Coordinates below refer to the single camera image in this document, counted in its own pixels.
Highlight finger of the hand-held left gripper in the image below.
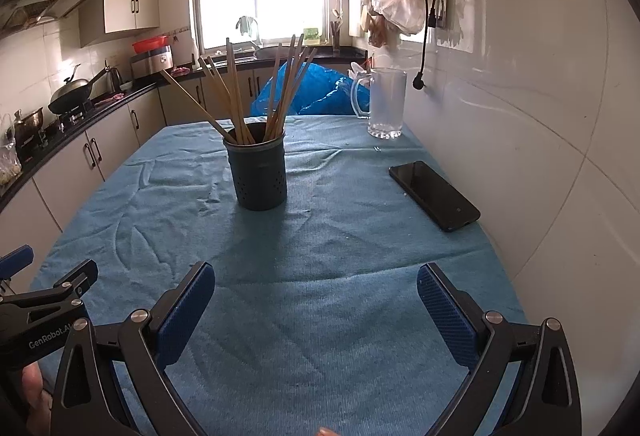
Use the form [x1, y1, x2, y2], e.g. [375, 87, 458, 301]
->
[0, 245, 35, 279]
[0, 258, 99, 306]

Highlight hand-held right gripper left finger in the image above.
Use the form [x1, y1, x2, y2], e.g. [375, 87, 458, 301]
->
[50, 260, 217, 436]

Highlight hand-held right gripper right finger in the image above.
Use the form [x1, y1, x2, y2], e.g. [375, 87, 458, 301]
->
[416, 262, 583, 436]

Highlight dark perforated utensil holder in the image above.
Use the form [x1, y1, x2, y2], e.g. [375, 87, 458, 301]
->
[222, 122, 288, 212]

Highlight bundle of chopsticks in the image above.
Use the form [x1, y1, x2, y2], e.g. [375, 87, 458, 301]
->
[161, 35, 318, 146]

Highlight person's left hand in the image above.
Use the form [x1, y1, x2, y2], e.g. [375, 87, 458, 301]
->
[21, 361, 55, 436]

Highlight clear bag of food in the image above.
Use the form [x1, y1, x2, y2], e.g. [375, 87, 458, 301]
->
[0, 113, 24, 185]

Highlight black smartphone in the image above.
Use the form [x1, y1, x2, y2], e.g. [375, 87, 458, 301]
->
[389, 161, 482, 233]

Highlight blue tablecloth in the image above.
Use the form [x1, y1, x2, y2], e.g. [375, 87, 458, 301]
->
[30, 113, 528, 436]

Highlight steel pot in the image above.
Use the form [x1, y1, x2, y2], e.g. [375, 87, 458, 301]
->
[12, 107, 46, 149]

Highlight beige base cabinets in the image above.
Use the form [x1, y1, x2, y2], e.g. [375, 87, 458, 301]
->
[0, 61, 371, 257]

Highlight gas stove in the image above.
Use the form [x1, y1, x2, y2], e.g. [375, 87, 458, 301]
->
[47, 106, 96, 132]

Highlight black wok with lid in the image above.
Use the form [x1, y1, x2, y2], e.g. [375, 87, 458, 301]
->
[48, 63, 111, 114]

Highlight black kitchen countertop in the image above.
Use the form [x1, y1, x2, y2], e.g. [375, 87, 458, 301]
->
[0, 48, 371, 212]

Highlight clear glass mug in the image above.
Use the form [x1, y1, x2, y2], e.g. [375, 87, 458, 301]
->
[350, 67, 410, 140]

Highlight steel countertop appliance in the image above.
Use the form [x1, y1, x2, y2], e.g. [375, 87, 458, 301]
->
[130, 46, 176, 79]

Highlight red plastic basin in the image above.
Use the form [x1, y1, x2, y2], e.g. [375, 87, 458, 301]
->
[132, 35, 171, 55]

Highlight blue plastic bag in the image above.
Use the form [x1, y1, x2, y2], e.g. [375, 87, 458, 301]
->
[250, 61, 373, 117]

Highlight steel sink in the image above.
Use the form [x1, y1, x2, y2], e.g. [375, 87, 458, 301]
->
[215, 43, 321, 63]

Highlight white cutting board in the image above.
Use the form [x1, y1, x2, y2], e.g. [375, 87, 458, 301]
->
[347, 0, 364, 37]

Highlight black power cable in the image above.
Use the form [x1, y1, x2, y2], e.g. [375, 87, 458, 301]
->
[412, 0, 442, 91]

